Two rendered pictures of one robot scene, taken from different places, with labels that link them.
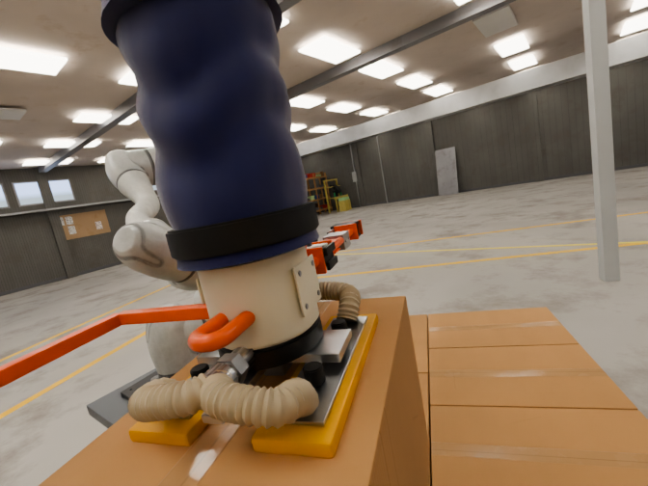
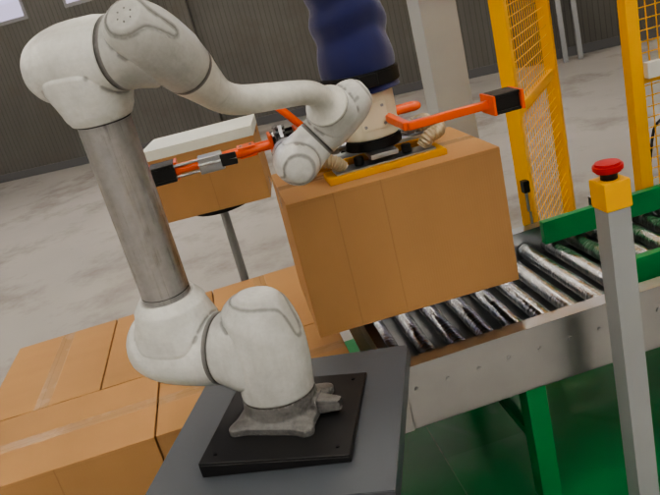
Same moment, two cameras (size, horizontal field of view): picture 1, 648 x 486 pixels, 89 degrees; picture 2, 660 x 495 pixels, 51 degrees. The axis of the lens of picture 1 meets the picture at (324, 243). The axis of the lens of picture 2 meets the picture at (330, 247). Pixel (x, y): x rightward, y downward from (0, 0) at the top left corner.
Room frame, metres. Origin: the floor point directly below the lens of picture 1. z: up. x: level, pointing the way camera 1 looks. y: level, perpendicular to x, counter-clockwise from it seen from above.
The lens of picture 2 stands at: (1.55, 1.85, 1.55)
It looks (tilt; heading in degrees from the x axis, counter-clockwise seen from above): 20 degrees down; 245
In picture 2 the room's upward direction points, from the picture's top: 15 degrees counter-clockwise
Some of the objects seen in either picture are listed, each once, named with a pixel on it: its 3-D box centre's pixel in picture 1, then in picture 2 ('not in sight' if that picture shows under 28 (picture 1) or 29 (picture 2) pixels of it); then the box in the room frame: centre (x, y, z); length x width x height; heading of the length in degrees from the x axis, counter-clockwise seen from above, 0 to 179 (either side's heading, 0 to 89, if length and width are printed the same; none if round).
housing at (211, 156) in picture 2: (337, 240); (211, 162); (0.96, -0.04, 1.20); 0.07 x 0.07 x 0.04; 71
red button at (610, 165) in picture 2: not in sight; (608, 170); (0.29, 0.74, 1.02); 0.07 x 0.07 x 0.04
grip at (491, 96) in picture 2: not in sight; (502, 100); (0.32, 0.46, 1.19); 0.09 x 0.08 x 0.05; 71
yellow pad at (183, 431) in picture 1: (228, 358); (383, 158); (0.55, 0.20, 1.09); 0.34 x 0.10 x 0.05; 161
